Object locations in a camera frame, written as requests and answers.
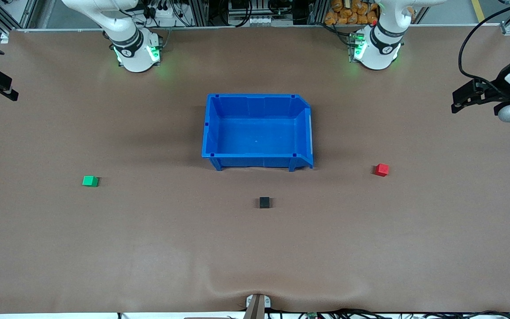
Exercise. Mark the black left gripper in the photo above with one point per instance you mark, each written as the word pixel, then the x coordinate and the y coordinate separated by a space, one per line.
pixel 499 85

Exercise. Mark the red cube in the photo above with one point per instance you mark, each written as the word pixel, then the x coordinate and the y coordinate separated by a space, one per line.
pixel 381 169

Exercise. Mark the green cube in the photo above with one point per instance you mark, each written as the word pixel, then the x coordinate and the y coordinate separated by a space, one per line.
pixel 90 180

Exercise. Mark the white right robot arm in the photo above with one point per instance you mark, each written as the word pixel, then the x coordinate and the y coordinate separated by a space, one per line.
pixel 131 48

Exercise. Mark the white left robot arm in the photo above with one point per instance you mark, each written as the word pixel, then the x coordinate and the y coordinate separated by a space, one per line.
pixel 381 44

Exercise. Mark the black cube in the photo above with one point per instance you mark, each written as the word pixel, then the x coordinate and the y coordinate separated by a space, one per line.
pixel 264 202

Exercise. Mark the brown table mat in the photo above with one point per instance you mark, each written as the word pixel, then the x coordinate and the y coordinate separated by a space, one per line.
pixel 148 248

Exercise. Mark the blue plastic storage bin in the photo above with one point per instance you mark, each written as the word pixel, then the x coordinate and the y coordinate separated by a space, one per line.
pixel 257 133

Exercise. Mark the white power strip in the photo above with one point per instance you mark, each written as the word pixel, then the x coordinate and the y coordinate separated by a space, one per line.
pixel 260 20

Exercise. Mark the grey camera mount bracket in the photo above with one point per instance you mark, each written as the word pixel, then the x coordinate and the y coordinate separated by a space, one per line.
pixel 257 305

